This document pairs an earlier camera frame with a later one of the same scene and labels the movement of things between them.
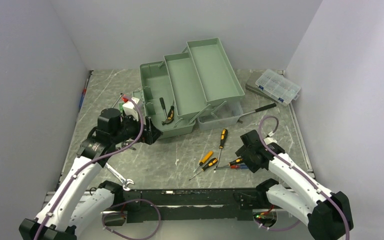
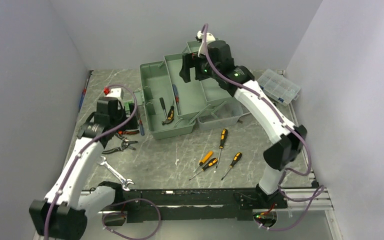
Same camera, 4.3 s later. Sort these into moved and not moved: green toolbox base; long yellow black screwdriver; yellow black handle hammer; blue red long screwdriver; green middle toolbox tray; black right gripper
Moved: black right gripper; blue red long screwdriver
Not moved: green middle toolbox tray; long yellow black screwdriver; green toolbox base; yellow black handle hammer
